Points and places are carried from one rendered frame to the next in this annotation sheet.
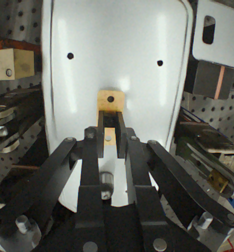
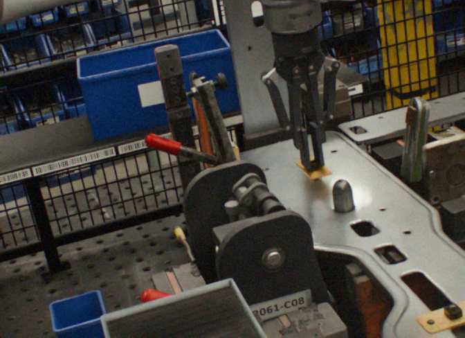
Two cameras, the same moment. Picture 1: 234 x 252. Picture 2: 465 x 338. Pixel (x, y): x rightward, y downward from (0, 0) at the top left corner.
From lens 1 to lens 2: 146 cm
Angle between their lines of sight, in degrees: 88
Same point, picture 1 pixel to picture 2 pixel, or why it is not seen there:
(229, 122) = not seen: outside the picture
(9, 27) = not seen: hidden behind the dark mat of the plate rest
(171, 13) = not seen: hidden behind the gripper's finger
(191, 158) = (408, 152)
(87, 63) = (280, 167)
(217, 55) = (377, 133)
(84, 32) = (269, 160)
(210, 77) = (391, 148)
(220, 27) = (366, 125)
